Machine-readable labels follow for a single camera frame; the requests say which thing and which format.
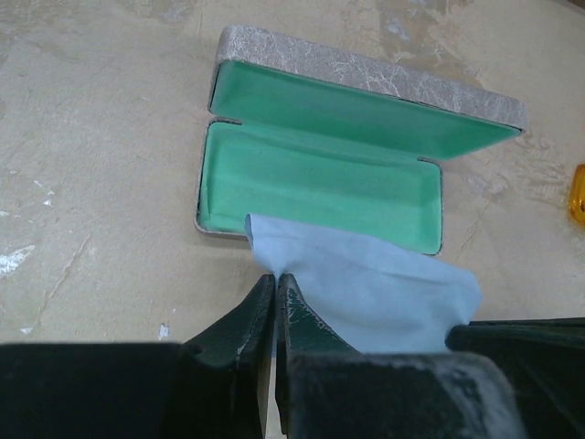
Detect light blue cleaning cloth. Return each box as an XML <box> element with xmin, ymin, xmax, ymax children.
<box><xmin>245</xmin><ymin>214</ymin><xmax>482</xmax><ymax>353</ymax></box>

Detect grey-brown glasses case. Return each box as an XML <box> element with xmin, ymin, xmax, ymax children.
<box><xmin>194</xmin><ymin>25</ymin><xmax>527</xmax><ymax>255</ymax></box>

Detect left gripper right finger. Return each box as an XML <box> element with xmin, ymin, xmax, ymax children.
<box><xmin>275</xmin><ymin>274</ymin><xmax>527</xmax><ymax>438</ymax></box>

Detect orange sunglasses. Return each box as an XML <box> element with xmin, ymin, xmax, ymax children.
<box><xmin>569</xmin><ymin>164</ymin><xmax>585</xmax><ymax>226</ymax></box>

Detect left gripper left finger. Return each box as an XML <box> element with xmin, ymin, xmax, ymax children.
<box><xmin>1</xmin><ymin>275</ymin><xmax>276</xmax><ymax>438</ymax></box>

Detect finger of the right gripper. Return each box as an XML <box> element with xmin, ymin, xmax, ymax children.
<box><xmin>446</xmin><ymin>317</ymin><xmax>584</xmax><ymax>438</ymax></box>

